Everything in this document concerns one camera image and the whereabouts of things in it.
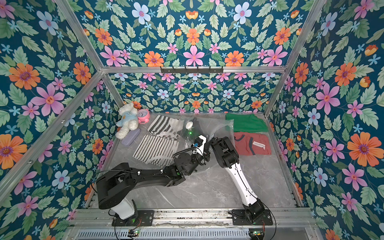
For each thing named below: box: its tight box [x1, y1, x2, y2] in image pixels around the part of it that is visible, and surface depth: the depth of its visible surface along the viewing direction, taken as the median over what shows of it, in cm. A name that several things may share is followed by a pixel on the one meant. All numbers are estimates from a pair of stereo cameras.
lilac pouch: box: [121, 128, 141, 146], surface depth 105 cm
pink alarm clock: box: [137, 108, 151, 124], surface depth 117 cm
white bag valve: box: [185, 121, 194, 130], surface depth 88 cm
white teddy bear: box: [115, 102, 139, 140], surface depth 110 cm
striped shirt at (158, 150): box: [132, 134, 180, 167], surface depth 100 cm
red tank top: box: [234, 132, 272, 156], surface depth 101 cm
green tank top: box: [226, 112, 269, 133], surface depth 116 cm
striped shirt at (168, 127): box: [147, 115, 184, 140], surface depth 113 cm
